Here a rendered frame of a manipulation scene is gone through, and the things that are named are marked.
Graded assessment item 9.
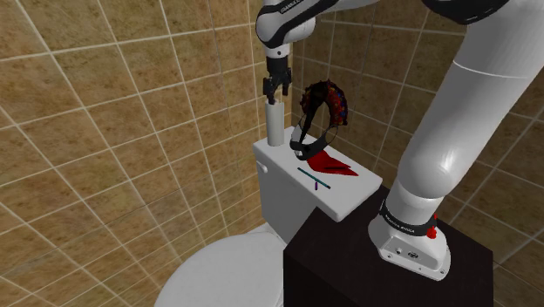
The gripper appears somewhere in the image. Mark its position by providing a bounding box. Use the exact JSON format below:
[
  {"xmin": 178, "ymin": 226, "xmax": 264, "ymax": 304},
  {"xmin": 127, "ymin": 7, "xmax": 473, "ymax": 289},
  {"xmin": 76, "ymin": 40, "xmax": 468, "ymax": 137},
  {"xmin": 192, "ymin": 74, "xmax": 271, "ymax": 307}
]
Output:
[{"xmin": 262, "ymin": 57, "xmax": 294, "ymax": 106}]

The white cylinder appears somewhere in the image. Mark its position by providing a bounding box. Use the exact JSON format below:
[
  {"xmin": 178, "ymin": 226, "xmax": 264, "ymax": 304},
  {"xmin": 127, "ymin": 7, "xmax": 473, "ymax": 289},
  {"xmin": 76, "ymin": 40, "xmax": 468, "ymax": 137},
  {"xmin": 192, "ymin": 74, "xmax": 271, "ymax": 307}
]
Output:
[{"xmin": 264, "ymin": 99, "xmax": 285, "ymax": 147}]

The red flat pointed cloth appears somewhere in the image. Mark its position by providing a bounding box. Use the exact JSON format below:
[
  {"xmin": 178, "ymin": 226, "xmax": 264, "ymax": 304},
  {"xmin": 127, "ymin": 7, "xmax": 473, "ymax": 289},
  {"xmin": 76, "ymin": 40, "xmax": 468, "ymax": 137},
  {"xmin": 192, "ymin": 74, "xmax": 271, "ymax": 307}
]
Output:
[{"xmin": 306, "ymin": 149, "xmax": 360, "ymax": 178}]

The teal pen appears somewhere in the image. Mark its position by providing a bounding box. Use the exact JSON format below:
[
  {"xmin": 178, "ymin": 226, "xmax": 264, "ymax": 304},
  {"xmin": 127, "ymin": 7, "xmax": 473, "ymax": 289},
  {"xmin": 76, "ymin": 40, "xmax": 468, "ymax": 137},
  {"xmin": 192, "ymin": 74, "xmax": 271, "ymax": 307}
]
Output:
[{"xmin": 296, "ymin": 166, "xmax": 332, "ymax": 190}]

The white toilet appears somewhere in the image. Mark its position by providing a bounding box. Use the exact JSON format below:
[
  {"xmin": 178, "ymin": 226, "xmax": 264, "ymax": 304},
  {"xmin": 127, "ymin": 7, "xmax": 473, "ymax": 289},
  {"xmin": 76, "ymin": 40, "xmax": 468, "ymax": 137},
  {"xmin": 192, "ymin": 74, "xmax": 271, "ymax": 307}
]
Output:
[{"xmin": 153, "ymin": 126, "xmax": 384, "ymax": 307}]

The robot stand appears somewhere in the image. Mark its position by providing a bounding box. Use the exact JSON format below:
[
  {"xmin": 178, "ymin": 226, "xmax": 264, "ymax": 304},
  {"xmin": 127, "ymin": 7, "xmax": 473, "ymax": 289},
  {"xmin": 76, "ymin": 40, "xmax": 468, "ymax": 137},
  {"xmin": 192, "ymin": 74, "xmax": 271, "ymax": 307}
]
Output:
[{"xmin": 282, "ymin": 184, "xmax": 495, "ymax": 307}]

